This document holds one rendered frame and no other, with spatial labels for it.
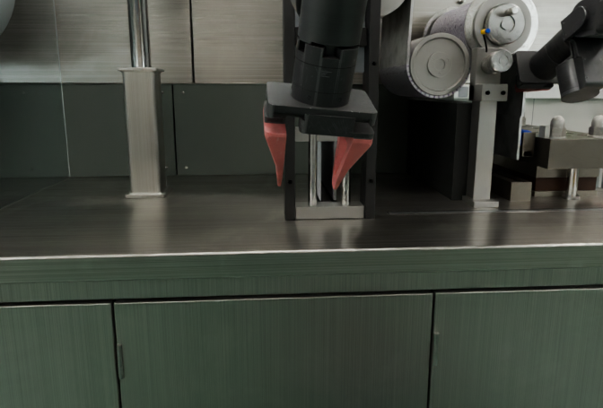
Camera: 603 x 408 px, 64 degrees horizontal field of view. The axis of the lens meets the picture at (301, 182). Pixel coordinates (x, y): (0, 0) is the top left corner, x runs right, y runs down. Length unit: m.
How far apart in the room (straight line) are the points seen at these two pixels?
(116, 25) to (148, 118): 0.35
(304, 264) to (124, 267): 0.26
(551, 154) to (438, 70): 0.28
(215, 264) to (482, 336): 0.44
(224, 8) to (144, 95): 0.36
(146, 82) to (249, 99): 0.33
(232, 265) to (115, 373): 0.26
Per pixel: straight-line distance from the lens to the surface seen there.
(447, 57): 1.02
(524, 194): 1.10
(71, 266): 0.76
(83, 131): 1.38
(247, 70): 1.29
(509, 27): 1.05
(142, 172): 1.08
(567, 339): 0.94
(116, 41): 1.34
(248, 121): 1.30
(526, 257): 0.81
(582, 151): 1.12
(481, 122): 1.01
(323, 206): 0.86
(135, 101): 1.07
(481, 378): 0.91
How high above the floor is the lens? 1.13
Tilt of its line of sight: 11 degrees down
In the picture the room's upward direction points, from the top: straight up
